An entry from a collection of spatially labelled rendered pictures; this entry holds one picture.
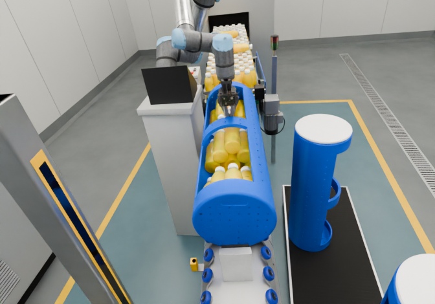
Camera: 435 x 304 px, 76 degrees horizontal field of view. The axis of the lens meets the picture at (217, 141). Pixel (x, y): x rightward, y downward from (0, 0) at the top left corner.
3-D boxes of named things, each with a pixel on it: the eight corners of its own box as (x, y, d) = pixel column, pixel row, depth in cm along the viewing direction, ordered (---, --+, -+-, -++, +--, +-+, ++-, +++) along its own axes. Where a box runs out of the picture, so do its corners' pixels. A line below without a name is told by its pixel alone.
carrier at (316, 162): (292, 253, 183) (336, 251, 181) (301, 147, 134) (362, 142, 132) (284, 218, 207) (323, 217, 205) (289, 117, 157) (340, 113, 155)
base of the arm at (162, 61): (149, 72, 154) (149, 55, 155) (157, 81, 169) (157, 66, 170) (176, 70, 153) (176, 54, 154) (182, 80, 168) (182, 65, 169)
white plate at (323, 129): (302, 144, 133) (302, 146, 134) (361, 140, 132) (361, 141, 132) (290, 116, 156) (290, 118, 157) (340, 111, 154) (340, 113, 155)
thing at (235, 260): (223, 281, 94) (219, 255, 85) (223, 270, 97) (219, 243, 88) (253, 281, 93) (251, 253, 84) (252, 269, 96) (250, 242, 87)
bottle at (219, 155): (211, 151, 118) (212, 128, 133) (213, 163, 122) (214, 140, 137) (227, 150, 117) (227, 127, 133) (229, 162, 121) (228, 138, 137)
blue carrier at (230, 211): (195, 248, 101) (188, 193, 85) (208, 124, 173) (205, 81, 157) (273, 249, 100) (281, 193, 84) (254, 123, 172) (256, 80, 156)
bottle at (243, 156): (246, 165, 122) (243, 141, 137) (256, 155, 119) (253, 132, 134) (233, 158, 120) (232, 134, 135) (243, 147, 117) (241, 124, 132)
